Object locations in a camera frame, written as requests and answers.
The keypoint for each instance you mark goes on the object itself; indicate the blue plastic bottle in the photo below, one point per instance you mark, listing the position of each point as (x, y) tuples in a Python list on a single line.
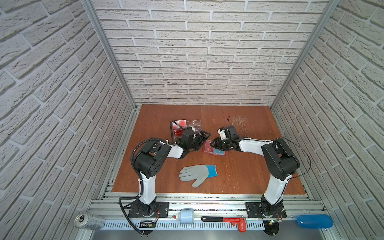
[(315, 221)]

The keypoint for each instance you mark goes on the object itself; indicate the black round foot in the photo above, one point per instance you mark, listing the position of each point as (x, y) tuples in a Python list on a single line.
[(271, 228)]

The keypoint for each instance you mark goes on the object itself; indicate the clear acrylic card organizer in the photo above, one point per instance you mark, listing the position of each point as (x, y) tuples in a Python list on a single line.
[(195, 125)]

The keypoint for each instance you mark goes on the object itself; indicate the silver drink can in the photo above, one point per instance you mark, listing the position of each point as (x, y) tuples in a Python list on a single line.
[(89, 222)]

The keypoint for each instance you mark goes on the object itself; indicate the aluminium rail frame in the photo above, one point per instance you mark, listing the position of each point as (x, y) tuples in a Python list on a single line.
[(214, 205)]

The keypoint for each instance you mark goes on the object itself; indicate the red black pipe wrench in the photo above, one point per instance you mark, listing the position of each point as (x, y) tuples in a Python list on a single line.
[(238, 222)]

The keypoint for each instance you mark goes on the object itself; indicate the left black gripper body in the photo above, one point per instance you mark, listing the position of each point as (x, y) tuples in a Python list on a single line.
[(198, 142)]

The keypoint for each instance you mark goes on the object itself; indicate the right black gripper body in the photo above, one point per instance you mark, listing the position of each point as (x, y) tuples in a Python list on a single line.
[(223, 144)]

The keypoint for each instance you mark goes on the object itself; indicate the white plastic bottle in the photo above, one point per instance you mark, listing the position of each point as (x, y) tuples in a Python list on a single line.
[(185, 216)]

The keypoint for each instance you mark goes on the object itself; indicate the red leather card holder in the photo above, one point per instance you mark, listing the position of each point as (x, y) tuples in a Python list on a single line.
[(207, 148)]

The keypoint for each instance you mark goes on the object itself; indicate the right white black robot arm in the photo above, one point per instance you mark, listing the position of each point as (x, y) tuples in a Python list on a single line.
[(281, 162)]

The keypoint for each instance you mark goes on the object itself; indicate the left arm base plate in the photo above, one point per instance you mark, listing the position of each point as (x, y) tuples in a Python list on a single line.
[(141, 210)]

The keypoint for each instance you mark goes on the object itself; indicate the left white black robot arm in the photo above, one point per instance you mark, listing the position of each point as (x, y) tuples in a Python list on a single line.
[(149, 156)]

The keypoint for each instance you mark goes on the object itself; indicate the grey blue work glove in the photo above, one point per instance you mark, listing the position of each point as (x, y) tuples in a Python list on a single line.
[(198, 174)]

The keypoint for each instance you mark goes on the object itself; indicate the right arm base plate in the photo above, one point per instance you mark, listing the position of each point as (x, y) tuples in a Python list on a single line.
[(265, 210)]

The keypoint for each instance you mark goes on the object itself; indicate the red white card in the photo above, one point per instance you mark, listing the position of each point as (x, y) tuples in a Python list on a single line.
[(180, 124)]

